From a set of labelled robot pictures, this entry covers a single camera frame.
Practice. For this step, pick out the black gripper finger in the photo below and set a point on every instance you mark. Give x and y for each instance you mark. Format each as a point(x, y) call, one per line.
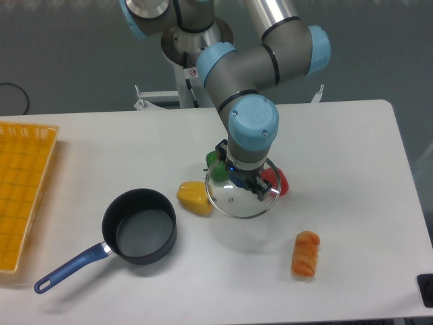
point(259, 187)
point(221, 150)

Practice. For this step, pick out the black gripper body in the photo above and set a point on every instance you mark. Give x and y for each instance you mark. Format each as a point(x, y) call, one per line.
point(243, 177)

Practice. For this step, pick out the glass lid with blue knob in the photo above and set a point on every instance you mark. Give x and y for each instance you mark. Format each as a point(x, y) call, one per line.
point(237, 202)

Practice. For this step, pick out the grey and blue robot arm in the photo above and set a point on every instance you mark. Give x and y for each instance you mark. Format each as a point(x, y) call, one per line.
point(252, 122)

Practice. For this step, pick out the red bell pepper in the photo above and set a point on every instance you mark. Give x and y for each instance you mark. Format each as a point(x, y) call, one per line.
point(270, 176)

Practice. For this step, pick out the green bell pepper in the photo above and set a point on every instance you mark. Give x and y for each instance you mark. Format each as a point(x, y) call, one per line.
point(219, 174)

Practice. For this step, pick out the yellow bell pepper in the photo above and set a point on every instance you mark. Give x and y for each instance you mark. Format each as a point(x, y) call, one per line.
point(193, 197)

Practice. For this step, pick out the orange twisted bread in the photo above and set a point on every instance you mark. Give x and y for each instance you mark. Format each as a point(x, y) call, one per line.
point(305, 254)

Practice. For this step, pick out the black device at table edge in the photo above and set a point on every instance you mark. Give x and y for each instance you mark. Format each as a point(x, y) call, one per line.
point(425, 283)

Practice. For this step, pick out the yellow plastic basket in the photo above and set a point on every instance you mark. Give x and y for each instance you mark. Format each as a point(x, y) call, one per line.
point(26, 150)

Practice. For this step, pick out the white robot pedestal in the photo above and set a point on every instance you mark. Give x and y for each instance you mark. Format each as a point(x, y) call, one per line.
point(179, 84)

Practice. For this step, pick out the black saucepan with blue handle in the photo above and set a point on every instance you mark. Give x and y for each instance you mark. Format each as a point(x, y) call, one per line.
point(140, 226)

